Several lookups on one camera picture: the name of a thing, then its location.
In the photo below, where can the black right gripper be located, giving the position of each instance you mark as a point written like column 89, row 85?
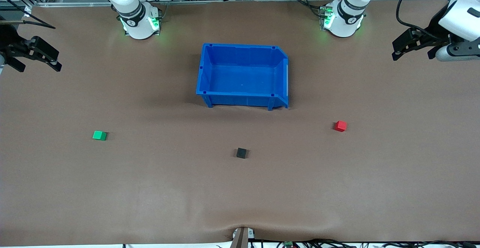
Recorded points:
column 7, row 38

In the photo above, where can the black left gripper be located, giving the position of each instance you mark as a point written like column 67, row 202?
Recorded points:
column 431, row 30

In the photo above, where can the green cube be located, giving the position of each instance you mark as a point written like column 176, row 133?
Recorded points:
column 99, row 135

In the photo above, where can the red cube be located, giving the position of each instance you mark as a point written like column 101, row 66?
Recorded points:
column 340, row 126

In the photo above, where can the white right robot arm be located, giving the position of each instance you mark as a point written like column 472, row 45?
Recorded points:
column 138, row 19

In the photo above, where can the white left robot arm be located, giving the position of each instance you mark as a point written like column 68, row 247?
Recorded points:
column 347, row 15

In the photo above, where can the black cube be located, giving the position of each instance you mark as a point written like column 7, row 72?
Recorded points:
column 241, row 153

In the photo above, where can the blue plastic storage bin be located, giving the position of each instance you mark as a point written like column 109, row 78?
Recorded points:
column 243, row 77

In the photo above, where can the small green circuit board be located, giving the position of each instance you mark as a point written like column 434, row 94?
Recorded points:
column 288, row 244

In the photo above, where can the metal camera mount clamp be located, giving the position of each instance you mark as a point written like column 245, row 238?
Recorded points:
column 242, row 237

